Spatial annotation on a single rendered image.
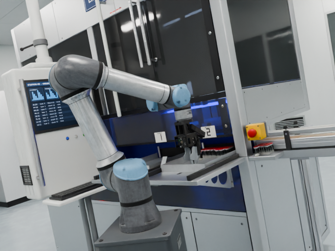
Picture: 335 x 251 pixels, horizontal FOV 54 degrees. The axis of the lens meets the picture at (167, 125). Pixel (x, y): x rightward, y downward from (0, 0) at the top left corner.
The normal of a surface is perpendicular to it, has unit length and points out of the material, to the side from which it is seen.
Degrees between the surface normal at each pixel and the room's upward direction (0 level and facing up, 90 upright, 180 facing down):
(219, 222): 90
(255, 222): 90
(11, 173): 90
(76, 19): 90
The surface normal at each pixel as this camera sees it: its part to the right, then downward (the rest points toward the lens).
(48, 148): 0.72, -0.10
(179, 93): 0.50, -0.04
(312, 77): -0.65, 0.16
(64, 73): -0.34, 0.24
